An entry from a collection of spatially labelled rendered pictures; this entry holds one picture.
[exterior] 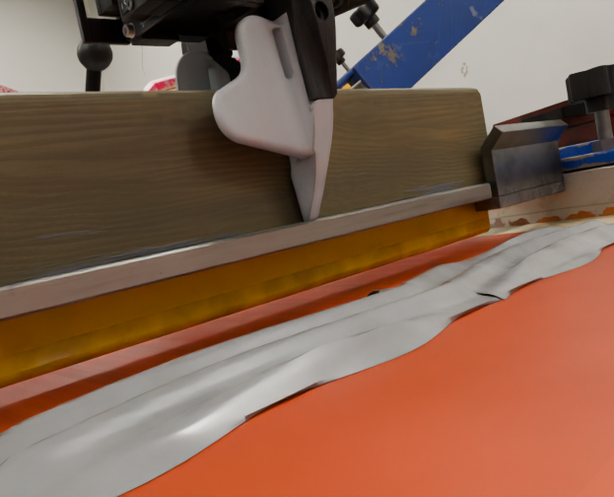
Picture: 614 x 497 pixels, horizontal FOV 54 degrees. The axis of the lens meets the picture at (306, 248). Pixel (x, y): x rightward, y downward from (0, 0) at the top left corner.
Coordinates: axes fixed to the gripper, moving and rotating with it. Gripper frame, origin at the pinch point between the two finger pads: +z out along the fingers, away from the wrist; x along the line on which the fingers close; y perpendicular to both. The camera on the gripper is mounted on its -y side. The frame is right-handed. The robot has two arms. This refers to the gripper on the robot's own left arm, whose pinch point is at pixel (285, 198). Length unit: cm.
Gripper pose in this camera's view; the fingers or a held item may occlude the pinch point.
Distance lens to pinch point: 30.2
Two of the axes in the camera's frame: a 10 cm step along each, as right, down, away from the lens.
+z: 1.9, 9.8, 0.8
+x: 6.7, -0.7, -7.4
